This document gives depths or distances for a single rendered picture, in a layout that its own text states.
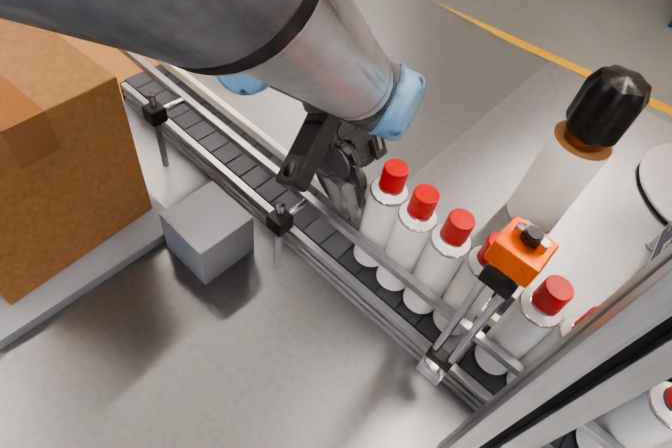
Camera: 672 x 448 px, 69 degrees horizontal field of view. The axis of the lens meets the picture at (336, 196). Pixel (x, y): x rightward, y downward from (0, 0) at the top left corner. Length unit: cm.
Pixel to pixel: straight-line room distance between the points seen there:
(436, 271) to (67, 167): 49
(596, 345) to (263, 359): 49
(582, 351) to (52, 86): 61
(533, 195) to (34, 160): 71
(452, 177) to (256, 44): 76
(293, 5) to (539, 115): 99
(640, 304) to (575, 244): 61
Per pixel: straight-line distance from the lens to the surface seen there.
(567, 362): 39
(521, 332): 63
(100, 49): 125
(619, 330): 35
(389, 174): 61
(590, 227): 98
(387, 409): 74
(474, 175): 95
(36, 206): 72
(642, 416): 65
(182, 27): 17
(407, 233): 63
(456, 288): 65
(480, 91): 124
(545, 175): 82
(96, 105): 68
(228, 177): 86
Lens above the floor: 152
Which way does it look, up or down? 50 degrees down
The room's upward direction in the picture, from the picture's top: 11 degrees clockwise
